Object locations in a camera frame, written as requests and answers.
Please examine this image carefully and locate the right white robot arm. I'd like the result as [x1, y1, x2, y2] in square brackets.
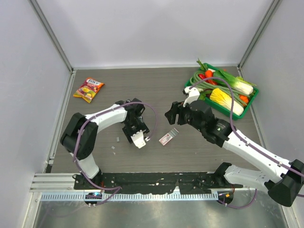
[165, 100, 304, 207]

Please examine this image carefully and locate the small orange carrot toy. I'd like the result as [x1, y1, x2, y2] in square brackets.
[239, 95, 249, 104]

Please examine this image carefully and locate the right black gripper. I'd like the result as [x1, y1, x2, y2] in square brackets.
[165, 101, 205, 133]

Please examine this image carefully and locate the green long beans toy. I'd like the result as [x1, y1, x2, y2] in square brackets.
[185, 71, 250, 106]

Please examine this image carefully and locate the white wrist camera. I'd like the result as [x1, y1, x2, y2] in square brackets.
[183, 86, 200, 107]
[131, 131, 146, 149]

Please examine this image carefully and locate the green plastic tray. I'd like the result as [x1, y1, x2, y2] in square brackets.
[185, 60, 258, 120]

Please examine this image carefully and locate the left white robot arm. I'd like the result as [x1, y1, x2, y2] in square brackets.
[60, 98, 150, 190]

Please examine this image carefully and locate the green bok choy toy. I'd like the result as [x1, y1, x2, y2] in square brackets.
[213, 70, 254, 95]

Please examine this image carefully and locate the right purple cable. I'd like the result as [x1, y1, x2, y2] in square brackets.
[189, 79, 304, 209]

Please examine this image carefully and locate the yellow napa cabbage toy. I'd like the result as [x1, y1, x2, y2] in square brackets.
[209, 88, 244, 115]

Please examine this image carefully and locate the red staple box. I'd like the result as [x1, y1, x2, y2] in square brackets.
[159, 128, 179, 146]

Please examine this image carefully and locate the white slotted cable duct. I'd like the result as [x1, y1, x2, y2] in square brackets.
[40, 191, 219, 202]

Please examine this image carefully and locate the orange candy bag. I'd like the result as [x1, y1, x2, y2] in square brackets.
[73, 77, 105, 103]

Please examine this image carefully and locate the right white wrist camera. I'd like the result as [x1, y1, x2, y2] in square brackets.
[183, 86, 200, 107]

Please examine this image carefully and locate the purple cable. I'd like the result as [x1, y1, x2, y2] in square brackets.
[189, 79, 304, 209]
[73, 101, 159, 206]

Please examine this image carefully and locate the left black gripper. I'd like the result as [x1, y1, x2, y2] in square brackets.
[123, 119, 149, 143]

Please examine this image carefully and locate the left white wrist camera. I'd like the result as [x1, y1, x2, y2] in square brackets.
[131, 131, 146, 149]

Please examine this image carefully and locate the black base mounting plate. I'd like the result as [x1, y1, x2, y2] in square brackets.
[73, 171, 244, 194]

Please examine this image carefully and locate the red chili pepper toy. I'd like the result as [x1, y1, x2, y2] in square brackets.
[198, 74, 209, 83]

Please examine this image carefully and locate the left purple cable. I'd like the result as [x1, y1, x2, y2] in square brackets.
[73, 101, 159, 206]

